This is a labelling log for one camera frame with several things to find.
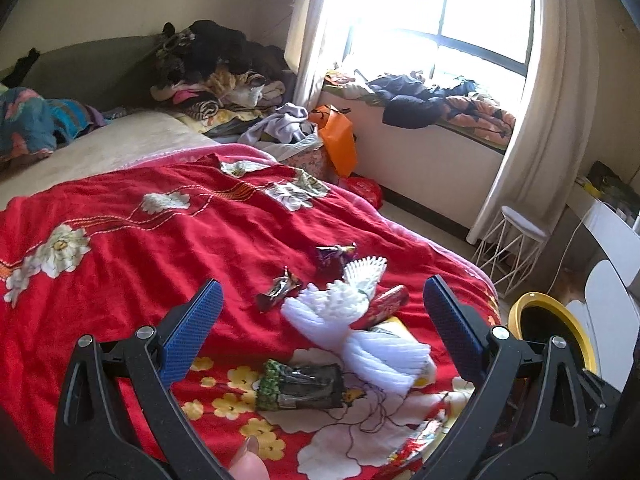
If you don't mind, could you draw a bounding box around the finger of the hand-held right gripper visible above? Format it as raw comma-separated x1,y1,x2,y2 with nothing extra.
582,367,626,443

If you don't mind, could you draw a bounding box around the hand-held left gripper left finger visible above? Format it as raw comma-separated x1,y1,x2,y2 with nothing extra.
55,280,228,480

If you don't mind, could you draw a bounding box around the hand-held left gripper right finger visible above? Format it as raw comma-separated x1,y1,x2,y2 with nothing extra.
422,276,591,480

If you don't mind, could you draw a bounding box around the red can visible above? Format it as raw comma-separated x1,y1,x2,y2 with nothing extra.
362,284,411,331

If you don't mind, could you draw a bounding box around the yellow rimmed black trash bin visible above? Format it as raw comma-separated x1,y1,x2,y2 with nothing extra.
507,291,601,376

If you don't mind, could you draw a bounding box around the green black snack bag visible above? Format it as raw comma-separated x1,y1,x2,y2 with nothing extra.
254,359,346,411

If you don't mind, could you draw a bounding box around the person's left hand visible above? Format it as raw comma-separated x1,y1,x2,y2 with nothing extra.
229,435,271,480

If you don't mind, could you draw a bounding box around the yellow snack packet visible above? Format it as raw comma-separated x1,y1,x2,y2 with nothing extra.
372,317,416,341

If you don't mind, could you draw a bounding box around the red floral blanket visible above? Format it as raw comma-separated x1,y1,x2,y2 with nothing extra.
0,142,501,480

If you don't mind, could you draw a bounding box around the brown candy wrapper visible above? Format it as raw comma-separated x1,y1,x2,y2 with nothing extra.
256,266,303,313

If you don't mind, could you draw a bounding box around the purple snack wrapper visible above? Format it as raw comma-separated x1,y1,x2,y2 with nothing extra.
316,242,358,273

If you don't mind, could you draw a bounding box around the red plastic bag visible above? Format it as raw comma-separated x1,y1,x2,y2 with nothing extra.
340,176,383,211

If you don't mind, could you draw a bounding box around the white vanity desk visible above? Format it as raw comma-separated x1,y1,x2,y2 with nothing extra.
565,180,640,258

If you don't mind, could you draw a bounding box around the patterned laundry basket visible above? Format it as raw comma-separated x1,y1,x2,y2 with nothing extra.
255,140,331,186

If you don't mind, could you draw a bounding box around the beige bed sheet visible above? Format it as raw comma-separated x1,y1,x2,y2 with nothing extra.
0,110,221,211

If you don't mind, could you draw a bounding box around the orange patterned quilt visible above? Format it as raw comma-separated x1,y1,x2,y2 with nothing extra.
442,92,517,148

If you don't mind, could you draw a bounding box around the lavender garment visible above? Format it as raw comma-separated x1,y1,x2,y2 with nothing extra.
237,102,321,147

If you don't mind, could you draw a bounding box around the orange shopping bag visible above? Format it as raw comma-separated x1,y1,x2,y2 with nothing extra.
307,104,358,178

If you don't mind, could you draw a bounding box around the dark puffer jacket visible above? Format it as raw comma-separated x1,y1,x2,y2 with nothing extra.
367,74,481,130

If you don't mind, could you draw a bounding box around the cream curtain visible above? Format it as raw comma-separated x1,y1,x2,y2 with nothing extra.
467,0,601,246

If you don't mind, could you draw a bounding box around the orange patterned cloth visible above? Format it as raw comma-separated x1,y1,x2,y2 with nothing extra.
324,71,366,88

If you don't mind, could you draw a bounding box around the pile of clothes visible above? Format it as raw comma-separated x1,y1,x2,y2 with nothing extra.
150,20,301,121

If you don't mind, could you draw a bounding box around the grey headboard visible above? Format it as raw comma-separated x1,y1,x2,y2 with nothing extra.
0,35,171,111

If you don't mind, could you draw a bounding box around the sheer white curtain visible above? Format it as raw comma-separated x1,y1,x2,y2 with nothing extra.
282,0,361,108

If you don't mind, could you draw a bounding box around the black cloth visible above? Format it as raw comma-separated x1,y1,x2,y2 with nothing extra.
2,47,42,88

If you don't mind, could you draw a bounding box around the black framed window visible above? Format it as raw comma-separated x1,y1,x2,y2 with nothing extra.
345,0,533,78

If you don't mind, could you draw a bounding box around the white wire stool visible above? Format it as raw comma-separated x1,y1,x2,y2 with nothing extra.
472,205,551,301

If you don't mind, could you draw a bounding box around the white charging cable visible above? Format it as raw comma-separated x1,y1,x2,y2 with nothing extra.
547,205,591,293

